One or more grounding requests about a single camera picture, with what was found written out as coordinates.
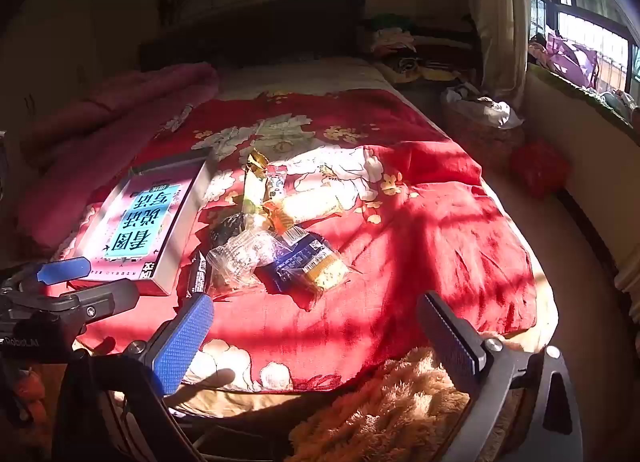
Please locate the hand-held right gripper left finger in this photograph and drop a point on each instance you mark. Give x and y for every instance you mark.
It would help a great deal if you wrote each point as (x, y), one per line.
(182, 337)

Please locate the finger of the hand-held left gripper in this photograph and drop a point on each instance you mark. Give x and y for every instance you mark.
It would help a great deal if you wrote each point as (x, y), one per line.
(65, 269)
(100, 299)

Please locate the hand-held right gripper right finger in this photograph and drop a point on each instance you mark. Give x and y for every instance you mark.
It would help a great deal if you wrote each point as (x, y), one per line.
(452, 342)

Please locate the pink printed cardboard box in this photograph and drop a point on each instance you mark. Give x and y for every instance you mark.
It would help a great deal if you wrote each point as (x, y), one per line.
(140, 227)

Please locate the clear crinkled snack packet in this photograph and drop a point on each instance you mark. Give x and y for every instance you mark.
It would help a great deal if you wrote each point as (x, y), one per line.
(240, 257)

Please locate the blue cookie packet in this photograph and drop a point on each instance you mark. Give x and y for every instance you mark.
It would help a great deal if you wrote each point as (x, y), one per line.
(287, 262)

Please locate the gold-topped white snack packet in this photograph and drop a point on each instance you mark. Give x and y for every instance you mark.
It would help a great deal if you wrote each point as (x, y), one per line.
(254, 187)

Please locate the pale green snack packet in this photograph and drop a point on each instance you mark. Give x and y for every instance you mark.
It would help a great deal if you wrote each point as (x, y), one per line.
(307, 207)

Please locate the red cartoon snack packet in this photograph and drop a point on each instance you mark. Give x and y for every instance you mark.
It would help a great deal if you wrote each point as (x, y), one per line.
(276, 182)

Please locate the black snack packet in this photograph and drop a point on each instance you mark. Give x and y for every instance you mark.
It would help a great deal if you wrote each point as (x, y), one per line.
(197, 277)

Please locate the fuzzy tan blanket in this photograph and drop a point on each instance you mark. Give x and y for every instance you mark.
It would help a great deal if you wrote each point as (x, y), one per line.
(390, 417)

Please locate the red floral blanket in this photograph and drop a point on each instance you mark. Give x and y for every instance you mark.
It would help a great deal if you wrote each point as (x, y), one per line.
(425, 242)

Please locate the dark round snack packet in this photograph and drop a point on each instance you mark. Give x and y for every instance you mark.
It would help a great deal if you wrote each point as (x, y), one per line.
(229, 229)

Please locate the pink blanket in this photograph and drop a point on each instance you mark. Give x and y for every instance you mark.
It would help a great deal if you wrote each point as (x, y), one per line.
(100, 112)

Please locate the red fluffy item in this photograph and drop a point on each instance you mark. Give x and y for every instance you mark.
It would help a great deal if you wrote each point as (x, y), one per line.
(540, 167)

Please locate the wicker basket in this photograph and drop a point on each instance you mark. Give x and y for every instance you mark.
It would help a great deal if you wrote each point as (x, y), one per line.
(475, 137)

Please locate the white wardrobe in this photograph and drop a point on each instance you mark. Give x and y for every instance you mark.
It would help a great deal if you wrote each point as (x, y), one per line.
(65, 42)

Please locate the beige bed sheet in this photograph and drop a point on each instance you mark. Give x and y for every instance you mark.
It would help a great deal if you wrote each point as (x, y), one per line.
(300, 75)

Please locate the dark headboard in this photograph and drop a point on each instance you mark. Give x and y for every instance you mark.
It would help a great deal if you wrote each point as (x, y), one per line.
(250, 27)

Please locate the purple bag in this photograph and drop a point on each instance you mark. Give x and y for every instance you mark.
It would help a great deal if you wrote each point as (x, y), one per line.
(570, 57)

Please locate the pile of clothes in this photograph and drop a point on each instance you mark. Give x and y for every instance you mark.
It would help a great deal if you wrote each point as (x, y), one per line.
(395, 37)

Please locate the beige curtain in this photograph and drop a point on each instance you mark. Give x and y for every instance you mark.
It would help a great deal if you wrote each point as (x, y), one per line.
(495, 17)

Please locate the window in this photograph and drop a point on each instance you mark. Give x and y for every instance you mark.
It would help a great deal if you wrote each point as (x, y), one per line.
(590, 32)

